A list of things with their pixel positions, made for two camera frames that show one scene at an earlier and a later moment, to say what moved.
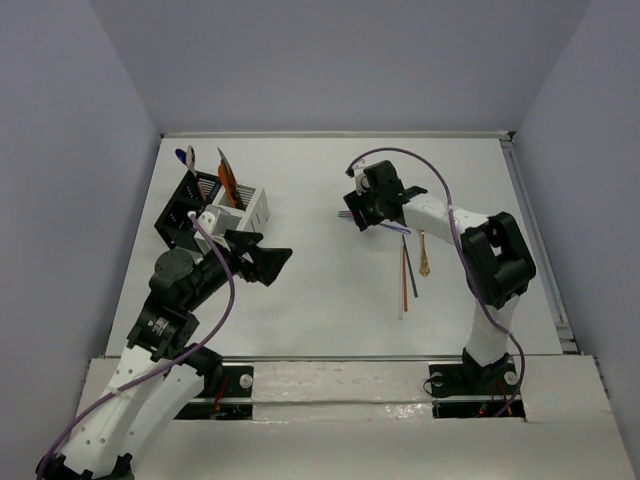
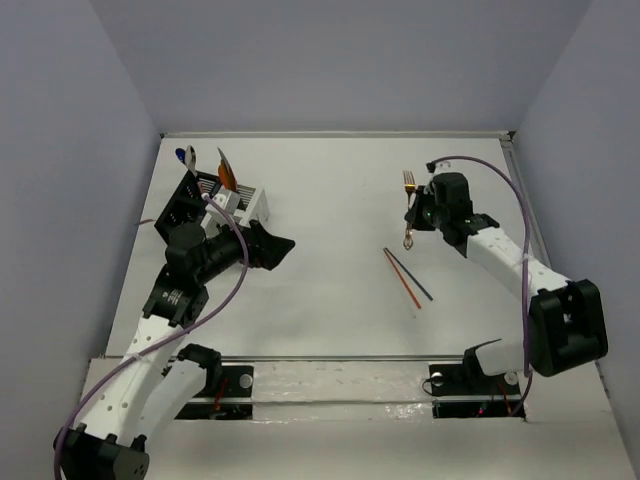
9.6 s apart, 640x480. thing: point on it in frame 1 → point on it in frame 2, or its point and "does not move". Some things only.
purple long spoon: x=182 y=155 does not move
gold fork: x=424 y=269 → x=409 y=185
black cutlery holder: x=194 y=192 does not move
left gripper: x=245 y=257 → x=256 y=245
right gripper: x=356 y=204 → x=422 y=194
